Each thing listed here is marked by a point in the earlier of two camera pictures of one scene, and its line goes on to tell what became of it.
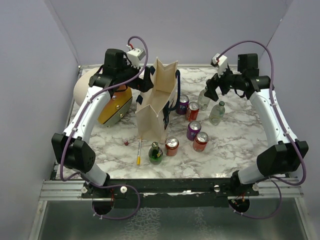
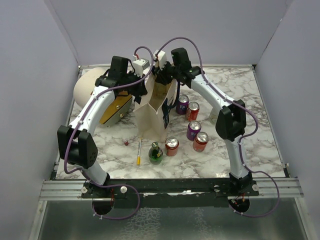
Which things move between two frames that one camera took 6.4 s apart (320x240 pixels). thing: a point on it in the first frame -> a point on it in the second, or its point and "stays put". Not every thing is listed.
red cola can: (192, 111) stays put
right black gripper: (213, 83) -> (160, 74)
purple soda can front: (194, 127) stays put
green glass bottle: (155, 154) stays put
